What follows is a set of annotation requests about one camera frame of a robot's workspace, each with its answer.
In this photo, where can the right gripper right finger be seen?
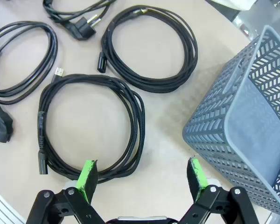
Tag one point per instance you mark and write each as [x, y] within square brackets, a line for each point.
[198, 179]

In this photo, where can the white table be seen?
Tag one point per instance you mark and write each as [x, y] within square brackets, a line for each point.
[233, 3]

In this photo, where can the grey-blue perforated plastic basket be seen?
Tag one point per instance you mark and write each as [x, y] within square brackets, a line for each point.
[224, 130]

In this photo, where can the grey ribbed metal rail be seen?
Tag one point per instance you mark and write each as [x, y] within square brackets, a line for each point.
[0, 207]

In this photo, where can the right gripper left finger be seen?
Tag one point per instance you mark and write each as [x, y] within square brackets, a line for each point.
[86, 182]

